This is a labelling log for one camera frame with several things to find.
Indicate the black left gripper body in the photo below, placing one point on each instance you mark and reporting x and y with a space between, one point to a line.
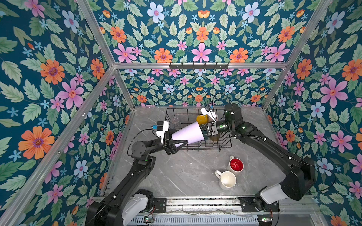
165 144

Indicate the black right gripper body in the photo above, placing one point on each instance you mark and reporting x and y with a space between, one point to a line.
221 126

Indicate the yellow mug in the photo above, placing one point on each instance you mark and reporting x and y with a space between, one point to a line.
202 119

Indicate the lilac cup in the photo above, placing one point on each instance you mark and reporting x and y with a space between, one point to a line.
192 133

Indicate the clear glass cup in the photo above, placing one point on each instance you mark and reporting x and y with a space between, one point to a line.
175 122

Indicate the olive glass cup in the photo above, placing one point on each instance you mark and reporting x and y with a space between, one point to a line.
214 138

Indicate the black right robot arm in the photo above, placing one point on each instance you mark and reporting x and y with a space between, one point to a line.
299 172

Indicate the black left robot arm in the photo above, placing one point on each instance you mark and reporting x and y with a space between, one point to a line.
124 203

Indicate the red inside white mug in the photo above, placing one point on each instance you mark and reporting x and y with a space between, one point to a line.
235 165

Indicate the cream white mug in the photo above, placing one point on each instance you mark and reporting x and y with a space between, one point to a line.
227 179

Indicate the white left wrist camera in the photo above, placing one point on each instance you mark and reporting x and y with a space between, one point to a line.
161 128

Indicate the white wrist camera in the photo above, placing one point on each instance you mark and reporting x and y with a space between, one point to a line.
161 128
209 114

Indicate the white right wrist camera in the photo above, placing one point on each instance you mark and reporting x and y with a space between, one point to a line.
209 114

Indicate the black wire dish rack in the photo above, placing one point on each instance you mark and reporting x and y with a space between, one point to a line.
189 116

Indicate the black hook rail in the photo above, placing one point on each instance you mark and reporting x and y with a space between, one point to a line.
192 66

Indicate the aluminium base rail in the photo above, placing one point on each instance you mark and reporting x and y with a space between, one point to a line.
222 211

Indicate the aluminium frame post back right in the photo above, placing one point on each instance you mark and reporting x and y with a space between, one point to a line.
316 17

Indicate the aluminium frame post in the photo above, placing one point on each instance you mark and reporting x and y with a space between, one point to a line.
316 17
99 37

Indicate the aluminium frame post back left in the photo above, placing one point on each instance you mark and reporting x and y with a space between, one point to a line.
99 37

